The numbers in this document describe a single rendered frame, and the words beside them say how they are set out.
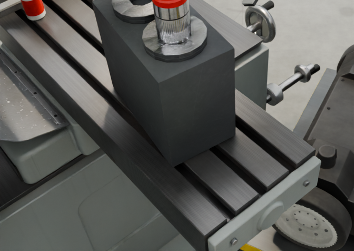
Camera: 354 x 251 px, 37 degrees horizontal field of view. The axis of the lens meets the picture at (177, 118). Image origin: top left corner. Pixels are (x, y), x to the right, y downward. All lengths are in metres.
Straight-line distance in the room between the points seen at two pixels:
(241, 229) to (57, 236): 0.57
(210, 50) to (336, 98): 0.73
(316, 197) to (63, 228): 0.57
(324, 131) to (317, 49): 1.14
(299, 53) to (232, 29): 1.08
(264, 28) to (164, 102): 0.85
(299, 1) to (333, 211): 1.64
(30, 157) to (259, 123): 0.45
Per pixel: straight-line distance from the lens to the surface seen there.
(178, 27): 0.71
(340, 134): 1.34
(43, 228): 1.22
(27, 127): 1.03
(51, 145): 1.07
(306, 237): 1.36
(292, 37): 2.50
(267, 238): 1.38
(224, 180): 0.81
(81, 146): 1.08
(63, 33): 1.11
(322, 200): 1.22
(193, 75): 0.72
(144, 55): 0.73
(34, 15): 1.16
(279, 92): 1.49
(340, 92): 1.44
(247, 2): 0.75
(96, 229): 1.34
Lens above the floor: 1.61
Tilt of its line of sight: 48 degrees down
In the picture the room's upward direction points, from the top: 8 degrees counter-clockwise
